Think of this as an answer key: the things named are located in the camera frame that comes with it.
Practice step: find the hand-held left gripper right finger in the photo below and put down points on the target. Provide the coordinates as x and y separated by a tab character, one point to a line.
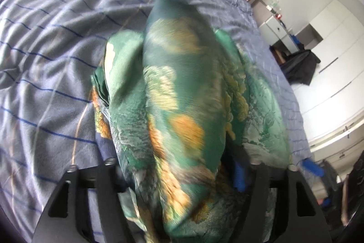
241	177

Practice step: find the black garment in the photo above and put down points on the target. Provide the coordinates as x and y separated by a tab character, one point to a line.
301	66

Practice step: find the white wardrobe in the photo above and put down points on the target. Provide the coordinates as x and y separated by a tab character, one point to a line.
335	60

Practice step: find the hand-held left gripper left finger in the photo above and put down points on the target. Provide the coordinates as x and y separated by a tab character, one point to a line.
93	203

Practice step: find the green floral jacket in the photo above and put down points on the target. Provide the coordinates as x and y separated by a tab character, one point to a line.
182	117

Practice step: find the white dresser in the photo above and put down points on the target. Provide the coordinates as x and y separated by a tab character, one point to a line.
275	31

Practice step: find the blue striped duvet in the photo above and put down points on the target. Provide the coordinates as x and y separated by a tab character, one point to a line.
57	60

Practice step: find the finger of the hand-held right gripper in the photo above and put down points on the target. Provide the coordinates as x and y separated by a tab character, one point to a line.
312	167

